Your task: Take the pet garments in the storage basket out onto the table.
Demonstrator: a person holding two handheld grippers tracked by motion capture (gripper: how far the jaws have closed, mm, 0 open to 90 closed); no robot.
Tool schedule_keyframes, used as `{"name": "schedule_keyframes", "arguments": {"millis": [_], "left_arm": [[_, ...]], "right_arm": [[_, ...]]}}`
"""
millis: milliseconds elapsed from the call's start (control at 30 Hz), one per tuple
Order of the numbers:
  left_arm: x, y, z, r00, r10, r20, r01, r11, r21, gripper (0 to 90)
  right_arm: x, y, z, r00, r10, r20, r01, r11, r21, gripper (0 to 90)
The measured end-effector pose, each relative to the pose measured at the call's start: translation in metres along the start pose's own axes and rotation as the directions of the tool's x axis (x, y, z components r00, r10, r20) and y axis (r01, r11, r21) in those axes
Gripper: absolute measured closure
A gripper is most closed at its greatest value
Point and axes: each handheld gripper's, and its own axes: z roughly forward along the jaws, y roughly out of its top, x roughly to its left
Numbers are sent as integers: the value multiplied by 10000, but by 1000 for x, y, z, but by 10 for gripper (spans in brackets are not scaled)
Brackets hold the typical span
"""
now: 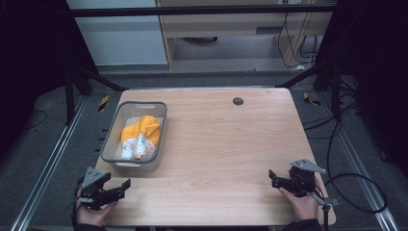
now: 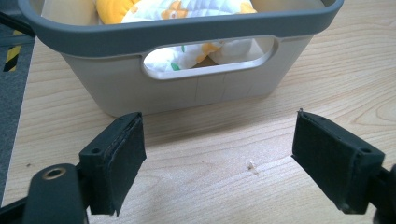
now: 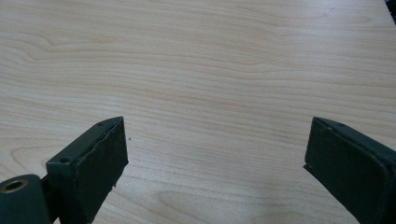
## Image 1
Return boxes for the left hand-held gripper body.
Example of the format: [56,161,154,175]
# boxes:
[77,166,112,212]

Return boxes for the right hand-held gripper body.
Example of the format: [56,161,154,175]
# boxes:
[287,159,327,198]

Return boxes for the person's left hand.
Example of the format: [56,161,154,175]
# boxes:
[75,188,119,228]

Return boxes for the person's right hand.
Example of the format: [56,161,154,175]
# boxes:
[278,177,321,223]

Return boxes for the grey-rimmed plastic basket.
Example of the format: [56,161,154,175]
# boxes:
[99,100,168,172]

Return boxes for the orange and white cloth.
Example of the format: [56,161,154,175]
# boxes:
[120,115,163,161]

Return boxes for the yellow and black tape strip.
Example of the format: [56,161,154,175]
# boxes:
[302,91,322,107]
[97,94,111,113]

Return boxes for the black metal stand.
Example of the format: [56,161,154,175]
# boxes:
[63,63,130,127]
[274,56,344,123]

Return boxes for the black curtain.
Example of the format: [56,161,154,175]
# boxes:
[316,0,408,179]
[0,0,100,162]

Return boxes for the white cabinet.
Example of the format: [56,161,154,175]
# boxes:
[65,0,169,67]

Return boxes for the black horizontal bar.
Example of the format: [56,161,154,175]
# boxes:
[68,4,337,17]

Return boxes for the thin black cable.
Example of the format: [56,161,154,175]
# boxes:
[71,175,86,227]

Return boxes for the grey plug with black cable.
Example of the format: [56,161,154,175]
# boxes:
[311,192,341,231]

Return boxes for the aluminium floor rail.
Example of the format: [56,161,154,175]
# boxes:
[317,91,401,231]
[11,95,89,231]

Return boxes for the black floor cables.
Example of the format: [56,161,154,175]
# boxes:
[302,76,362,141]

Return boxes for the black looped cable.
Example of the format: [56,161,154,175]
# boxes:
[323,118,388,215]

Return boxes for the black floor cable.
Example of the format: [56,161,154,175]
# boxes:
[22,109,48,131]

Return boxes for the hanging black cables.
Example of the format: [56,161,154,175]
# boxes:
[276,12,319,69]

